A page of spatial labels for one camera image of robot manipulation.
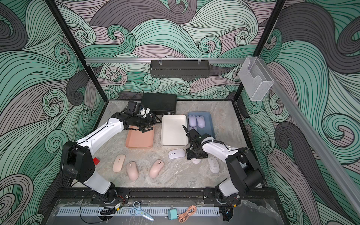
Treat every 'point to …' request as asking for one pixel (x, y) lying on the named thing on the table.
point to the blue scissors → (137, 210)
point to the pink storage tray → (136, 139)
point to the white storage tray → (173, 133)
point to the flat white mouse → (177, 153)
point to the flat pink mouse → (118, 163)
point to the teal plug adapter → (172, 213)
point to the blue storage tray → (208, 128)
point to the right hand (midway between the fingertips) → (193, 157)
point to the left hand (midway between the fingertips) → (158, 123)
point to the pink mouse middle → (132, 171)
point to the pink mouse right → (156, 167)
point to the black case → (160, 103)
